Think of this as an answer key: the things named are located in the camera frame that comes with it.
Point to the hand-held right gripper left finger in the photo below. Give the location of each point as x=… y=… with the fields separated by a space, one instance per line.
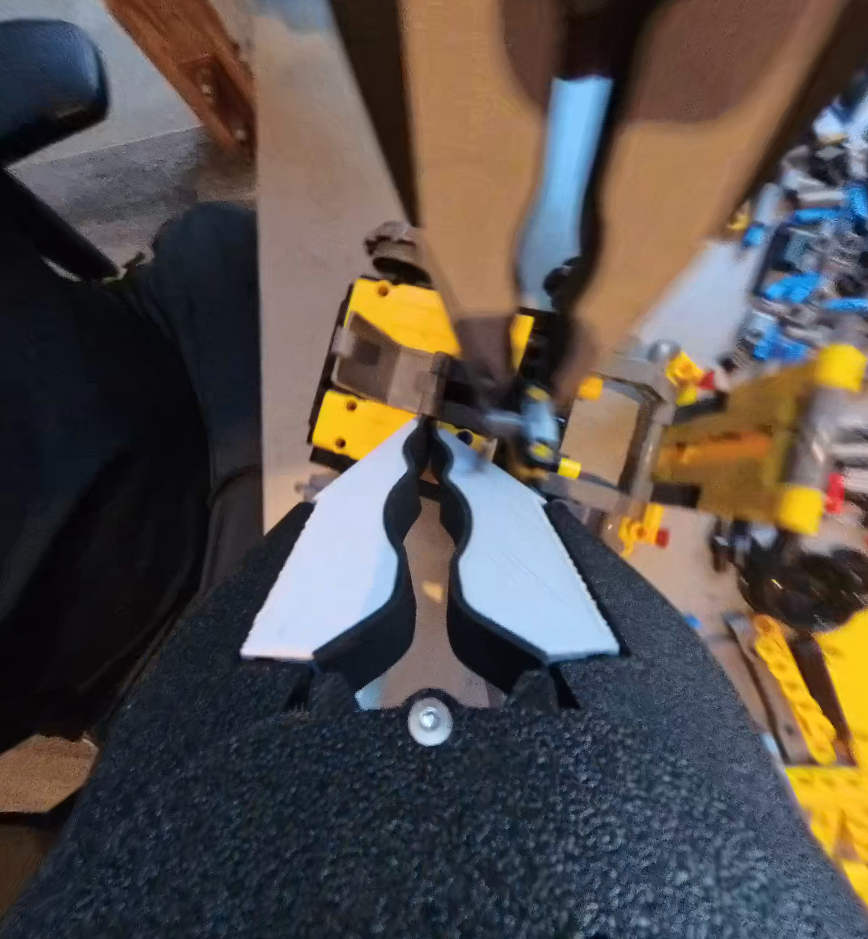
x=331 y=572

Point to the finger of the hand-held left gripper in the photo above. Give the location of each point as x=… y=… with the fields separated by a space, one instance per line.
x=463 y=147
x=683 y=147

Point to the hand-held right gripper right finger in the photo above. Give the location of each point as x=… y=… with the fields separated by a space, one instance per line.
x=529 y=572

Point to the black beam with yellow pins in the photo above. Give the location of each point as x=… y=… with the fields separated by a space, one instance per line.
x=540 y=447

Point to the yellow toy vehicle assembly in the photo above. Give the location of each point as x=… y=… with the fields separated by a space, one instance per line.
x=404 y=323

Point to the grey desk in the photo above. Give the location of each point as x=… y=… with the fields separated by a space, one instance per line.
x=309 y=220

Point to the pile of mixed small pieces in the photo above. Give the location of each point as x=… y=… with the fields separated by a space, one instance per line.
x=830 y=220

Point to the wooden beam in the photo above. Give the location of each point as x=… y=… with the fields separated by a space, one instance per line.
x=199 y=66

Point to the plain black tyre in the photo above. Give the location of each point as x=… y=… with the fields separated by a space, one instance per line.
x=808 y=587

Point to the person's leg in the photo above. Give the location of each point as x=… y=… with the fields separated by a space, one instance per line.
x=206 y=308

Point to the pile of yellow building pieces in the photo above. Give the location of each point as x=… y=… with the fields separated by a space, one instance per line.
x=859 y=697

